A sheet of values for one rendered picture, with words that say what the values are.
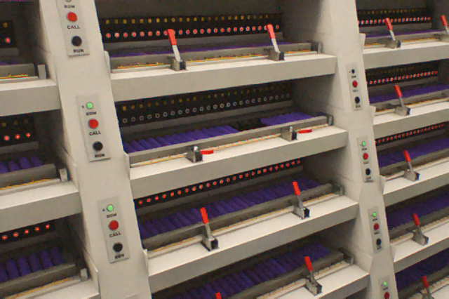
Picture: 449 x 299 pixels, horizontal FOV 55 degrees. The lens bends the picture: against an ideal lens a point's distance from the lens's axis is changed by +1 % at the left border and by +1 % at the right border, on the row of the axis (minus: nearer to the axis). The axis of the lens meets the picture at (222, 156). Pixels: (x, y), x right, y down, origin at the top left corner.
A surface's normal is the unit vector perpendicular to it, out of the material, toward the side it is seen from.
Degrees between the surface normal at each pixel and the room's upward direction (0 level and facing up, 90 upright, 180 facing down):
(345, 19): 90
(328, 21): 90
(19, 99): 111
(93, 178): 90
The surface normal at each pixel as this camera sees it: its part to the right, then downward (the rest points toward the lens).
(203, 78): 0.53, 0.33
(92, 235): 0.50, -0.02
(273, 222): 0.02, -0.92
